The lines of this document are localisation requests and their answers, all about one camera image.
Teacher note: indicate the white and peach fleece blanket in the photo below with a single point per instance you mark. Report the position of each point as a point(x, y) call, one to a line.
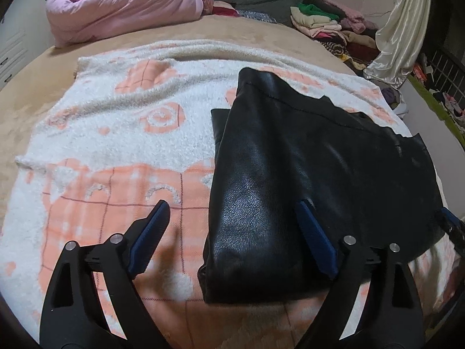
point(120, 141)

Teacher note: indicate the white drawer cabinet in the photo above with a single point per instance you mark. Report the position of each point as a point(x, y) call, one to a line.
point(18, 32)

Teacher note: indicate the pile of folded clothes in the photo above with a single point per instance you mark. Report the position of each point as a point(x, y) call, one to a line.
point(334, 29)

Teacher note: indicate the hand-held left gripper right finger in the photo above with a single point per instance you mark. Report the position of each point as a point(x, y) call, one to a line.
point(316, 241)

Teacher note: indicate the purple cloth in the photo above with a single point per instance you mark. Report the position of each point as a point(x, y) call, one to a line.
point(390, 98)

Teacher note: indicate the heap of colourful clothes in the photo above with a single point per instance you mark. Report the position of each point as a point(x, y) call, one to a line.
point(450, 101)

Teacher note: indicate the green mat strip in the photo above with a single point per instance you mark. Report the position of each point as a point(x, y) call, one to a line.
point(436, 109)

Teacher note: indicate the black grid rack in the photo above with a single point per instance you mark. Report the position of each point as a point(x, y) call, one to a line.
point(445, 69)

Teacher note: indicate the red cloth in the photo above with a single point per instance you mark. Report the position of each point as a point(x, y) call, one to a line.
point(223, 9)

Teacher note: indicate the blue patterned cloth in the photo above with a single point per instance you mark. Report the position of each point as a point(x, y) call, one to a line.
point(258, 15)

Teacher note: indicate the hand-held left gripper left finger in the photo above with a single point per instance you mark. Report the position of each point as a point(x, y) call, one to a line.
point(152, 231)

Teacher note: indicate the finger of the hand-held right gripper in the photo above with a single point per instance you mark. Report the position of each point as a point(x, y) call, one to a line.
point(452, 223)

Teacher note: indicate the cream satin curtain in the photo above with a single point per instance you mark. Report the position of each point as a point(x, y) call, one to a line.
point(403, 29)

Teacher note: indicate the black leather jacket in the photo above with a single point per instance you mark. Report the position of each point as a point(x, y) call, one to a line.
point(308, 174)

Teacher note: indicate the pink quilt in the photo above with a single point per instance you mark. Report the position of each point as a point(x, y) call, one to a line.
point(123, 3)

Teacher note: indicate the tan bed sheet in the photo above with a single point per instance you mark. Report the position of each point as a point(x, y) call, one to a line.
point(225, 31)

